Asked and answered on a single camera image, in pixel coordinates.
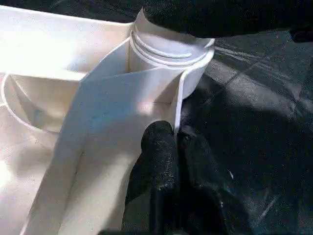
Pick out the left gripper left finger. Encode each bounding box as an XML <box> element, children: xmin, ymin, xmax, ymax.
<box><xmin>120</xmin><ymin>121</ymin><xmax>182</xmax><ymax>235</ymax></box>

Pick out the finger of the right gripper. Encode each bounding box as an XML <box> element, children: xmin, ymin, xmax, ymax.
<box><xmin>142</xmin><ymin>0</ymin><xmax>313</xmax><ymax>42</ymax></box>

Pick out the white plastic table top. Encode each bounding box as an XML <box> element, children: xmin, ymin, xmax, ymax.
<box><xmin>0</xmin><ymin>5</ymin><xmax>216</xmax><ymax>235</ymax></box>

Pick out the white plastic table leg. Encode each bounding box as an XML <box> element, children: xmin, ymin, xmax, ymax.
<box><xmin>129</xmin><ymin>7</ymin><xmax>216</xmax><ymax>67</ymax></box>

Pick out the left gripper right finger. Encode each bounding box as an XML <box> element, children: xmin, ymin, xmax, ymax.
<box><xmin>177</xmin><ymin>125</ymin><xmax>255</xmax><ymax>235</ymax></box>

